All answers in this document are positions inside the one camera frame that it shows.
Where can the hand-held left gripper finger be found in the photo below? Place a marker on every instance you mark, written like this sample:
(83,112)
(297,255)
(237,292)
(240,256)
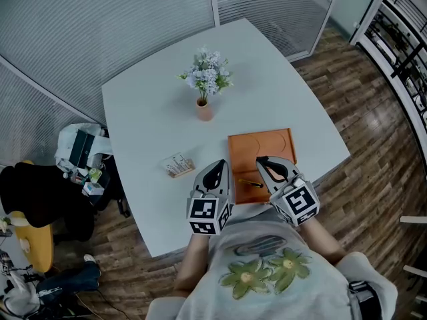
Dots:
(226,182)
(201,179)

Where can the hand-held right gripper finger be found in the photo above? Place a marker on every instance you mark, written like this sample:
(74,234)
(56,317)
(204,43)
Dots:
(266,178)
(285,166)

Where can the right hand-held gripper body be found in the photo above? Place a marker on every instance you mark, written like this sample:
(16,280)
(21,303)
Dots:
(298,201)

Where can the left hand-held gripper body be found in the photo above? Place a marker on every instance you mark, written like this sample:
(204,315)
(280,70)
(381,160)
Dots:
(202,210)

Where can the yellow black utility knife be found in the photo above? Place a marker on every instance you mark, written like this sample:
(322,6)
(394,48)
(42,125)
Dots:
(250,183)

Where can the orange box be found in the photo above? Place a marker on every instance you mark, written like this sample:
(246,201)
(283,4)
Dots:
(245,148)

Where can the person's right forearm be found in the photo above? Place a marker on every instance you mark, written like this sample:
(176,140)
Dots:
(320,242)

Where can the person's left forearm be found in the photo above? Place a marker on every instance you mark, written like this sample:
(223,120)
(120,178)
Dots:
(193,262)

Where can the small green box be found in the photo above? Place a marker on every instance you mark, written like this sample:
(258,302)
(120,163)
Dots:
(95,175)

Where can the small white blue box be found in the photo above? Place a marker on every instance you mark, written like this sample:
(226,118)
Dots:
(92,188)

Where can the dark green box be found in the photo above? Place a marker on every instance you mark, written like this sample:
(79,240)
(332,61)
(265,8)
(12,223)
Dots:
(80,147)

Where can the pink vase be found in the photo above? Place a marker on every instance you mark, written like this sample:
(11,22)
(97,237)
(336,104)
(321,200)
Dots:
(204,111)

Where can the person's white flower-print shirt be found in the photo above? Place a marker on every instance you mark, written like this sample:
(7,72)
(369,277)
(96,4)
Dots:
(283,298)

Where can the pale blue flower bunch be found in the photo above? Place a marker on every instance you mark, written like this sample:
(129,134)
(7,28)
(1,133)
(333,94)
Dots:
(207,73)

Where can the white plastic bag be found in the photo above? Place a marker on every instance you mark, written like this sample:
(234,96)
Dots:
(65,138)

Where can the white rack with black frames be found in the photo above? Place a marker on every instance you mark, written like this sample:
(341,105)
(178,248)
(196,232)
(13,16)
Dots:
(400,45)

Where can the black chair with black coat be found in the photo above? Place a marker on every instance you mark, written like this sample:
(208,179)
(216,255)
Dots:
(33,195)

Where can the yellow round table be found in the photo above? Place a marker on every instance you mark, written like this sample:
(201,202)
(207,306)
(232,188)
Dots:
(35,248)

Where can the white wall switch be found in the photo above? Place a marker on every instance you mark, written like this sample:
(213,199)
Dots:
(356,24)

